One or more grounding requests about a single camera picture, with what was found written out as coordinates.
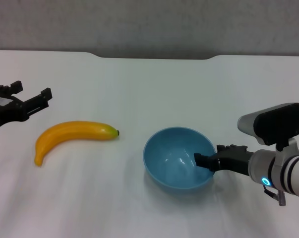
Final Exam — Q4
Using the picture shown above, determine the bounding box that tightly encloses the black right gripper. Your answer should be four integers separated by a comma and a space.
193, 144, 254, 177

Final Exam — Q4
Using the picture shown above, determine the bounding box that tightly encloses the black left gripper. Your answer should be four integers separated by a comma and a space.
0, 80, 53, 133

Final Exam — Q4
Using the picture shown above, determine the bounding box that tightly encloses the blue plastic bowl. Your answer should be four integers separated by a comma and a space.
142, 126, 218, 193

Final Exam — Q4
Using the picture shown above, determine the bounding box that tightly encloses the yellow plastic banana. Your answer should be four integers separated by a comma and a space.
34, 120, 120, 168

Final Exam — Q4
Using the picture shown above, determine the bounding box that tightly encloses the white table cover cloth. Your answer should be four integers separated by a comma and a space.
0, 50, 299, 238

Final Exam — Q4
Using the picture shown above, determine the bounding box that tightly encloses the grey connector with black cable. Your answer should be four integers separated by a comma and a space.
263, 184, 287, 206

